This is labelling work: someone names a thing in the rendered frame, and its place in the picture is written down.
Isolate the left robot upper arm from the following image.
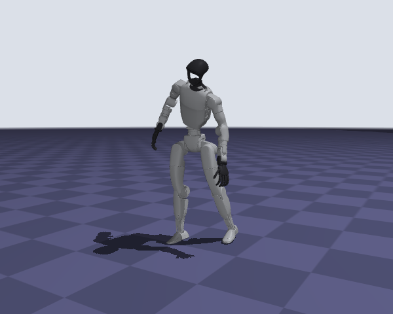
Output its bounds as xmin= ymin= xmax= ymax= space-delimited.
xmin=206 ymin=94 xmax=228 ymax=136

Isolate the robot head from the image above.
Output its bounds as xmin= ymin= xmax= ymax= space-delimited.
xmin=186 ymin=59 xmax=209 ymax=91

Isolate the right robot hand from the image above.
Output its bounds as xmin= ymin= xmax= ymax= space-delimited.
xmin=151 ymin=123 xmax=162 ymax=150

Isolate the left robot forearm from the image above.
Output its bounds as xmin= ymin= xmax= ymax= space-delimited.
xmin=217 ymin=125 xmax=229 ymax=162

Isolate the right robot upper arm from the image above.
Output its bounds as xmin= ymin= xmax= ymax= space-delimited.
xmin=167 ymin=80 xmax=185 ymax=107

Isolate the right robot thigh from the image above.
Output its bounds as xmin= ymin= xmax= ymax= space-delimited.
xmin=170 ymin=141 xmax=190 ymax=198

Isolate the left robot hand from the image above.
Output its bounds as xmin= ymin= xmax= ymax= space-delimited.
xmin=214 ymin=156 xmax=229 ymax=187

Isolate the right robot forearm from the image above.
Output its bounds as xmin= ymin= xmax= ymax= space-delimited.
xmin=156 ymin=96 xmax=172 ymax=130

